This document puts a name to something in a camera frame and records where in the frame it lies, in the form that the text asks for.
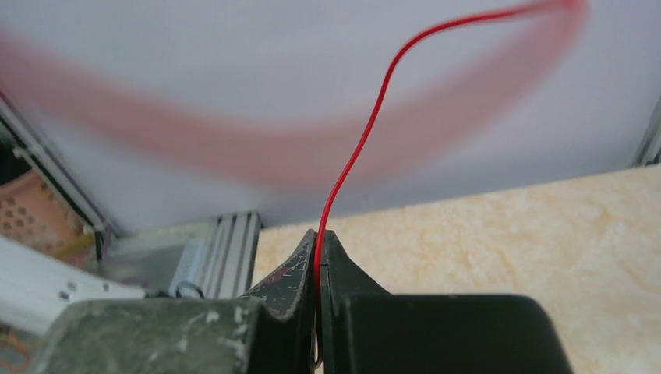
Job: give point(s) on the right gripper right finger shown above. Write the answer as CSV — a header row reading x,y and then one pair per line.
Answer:
x,y
366,329

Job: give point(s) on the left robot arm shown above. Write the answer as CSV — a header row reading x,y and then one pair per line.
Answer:
x,y
36,289

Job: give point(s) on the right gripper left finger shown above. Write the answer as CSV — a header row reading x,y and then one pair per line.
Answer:
x,y
268,329

